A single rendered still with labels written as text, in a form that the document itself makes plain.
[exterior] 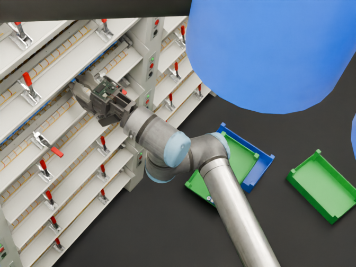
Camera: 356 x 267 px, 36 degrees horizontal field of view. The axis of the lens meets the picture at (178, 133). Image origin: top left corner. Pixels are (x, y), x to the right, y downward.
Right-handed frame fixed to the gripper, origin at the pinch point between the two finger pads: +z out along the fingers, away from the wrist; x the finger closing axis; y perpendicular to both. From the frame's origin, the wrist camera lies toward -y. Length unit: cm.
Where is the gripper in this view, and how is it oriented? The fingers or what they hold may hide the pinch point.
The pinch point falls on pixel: (74, 82)
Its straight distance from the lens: 154.5
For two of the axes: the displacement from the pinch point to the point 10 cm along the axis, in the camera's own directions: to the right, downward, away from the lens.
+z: -8.1, -5.6, 2.0
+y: 1.5, -5.1, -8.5
